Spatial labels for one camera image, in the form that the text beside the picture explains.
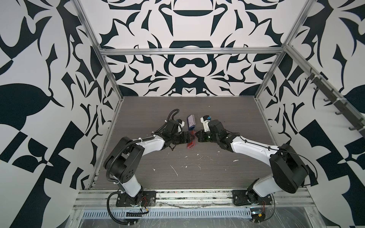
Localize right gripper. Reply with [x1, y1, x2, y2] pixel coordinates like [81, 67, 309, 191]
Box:
[194, 129, 221, 144]

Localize red card holder wallet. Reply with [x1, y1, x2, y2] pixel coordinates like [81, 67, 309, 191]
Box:
[187, 135, 196, 149]

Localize blue card stand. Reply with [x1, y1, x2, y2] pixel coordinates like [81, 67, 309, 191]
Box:
[187, 114, 196, 131]

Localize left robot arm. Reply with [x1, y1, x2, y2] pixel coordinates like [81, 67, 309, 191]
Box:
[104, 119, 194, 198]

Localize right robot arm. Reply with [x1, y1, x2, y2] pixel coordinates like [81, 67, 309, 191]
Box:
[195, 120, 309, 198]

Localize right base electronics board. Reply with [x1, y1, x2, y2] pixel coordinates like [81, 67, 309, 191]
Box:
[250, 208, 266, 223]

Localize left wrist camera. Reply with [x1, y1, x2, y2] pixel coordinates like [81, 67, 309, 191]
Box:
[177, 119, 185, 128]

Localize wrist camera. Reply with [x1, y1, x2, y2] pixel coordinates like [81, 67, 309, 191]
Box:
[200, 115, 211, 132]
[177, 119, 185, 128]

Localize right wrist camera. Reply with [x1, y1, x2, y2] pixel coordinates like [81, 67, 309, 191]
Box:
[200, 115, 211, 132]

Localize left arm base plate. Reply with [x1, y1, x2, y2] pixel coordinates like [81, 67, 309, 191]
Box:
[116, 191, 156, 207]

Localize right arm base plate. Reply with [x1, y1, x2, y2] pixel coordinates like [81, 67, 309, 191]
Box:
[232, 190, 272, 206]

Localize white vented cable duct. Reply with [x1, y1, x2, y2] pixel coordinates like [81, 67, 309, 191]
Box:
[82, 208, 252, 219]

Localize aluminium front rail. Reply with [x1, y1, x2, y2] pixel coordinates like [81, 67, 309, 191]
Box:
[73, 188, 315, 209]

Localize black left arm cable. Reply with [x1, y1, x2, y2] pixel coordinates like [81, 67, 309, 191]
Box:
[106, 190, 143, 226]

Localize wall hook rail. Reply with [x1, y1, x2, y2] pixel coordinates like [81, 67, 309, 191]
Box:
[305, 67, 365, 132]

